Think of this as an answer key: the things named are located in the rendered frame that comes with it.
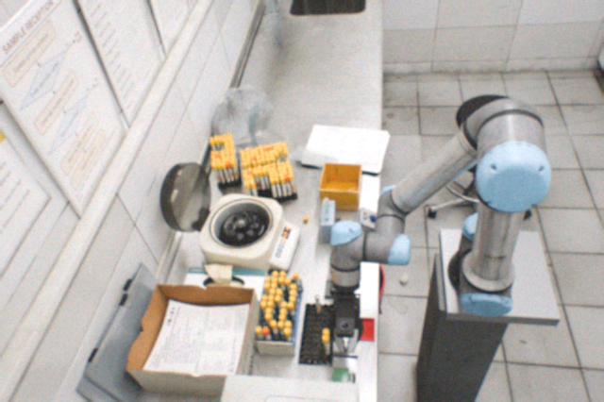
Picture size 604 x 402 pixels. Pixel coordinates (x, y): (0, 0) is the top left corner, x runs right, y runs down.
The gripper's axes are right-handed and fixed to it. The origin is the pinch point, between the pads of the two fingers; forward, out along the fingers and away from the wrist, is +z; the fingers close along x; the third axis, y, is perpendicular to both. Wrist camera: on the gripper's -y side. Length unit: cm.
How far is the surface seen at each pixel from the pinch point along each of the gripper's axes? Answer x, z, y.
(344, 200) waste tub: 3, -27, 45
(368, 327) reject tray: -5.6, -1.0, 10.7
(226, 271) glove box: 36.3, -14.3, 15.5
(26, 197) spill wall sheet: 59, -51, -27
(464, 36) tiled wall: -65, -76, 258
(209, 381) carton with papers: 32.5, 0.7, -13.3
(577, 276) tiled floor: -104, 36, 122
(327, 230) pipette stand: 8.1, -21.2, 32.1
